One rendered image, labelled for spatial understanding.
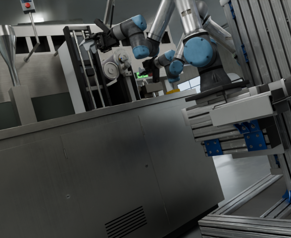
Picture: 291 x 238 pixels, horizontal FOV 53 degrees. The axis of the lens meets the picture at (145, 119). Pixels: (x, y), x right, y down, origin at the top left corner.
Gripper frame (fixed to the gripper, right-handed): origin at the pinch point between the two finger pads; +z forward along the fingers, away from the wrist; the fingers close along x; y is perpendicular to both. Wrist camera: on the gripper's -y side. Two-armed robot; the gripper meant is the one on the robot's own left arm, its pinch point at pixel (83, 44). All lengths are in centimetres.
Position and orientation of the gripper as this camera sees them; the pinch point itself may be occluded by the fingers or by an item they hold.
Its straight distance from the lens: 160.4
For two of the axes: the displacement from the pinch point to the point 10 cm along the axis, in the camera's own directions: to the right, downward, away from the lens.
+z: -8.7, 2.6, 4.1
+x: 4.4, 0.4, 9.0
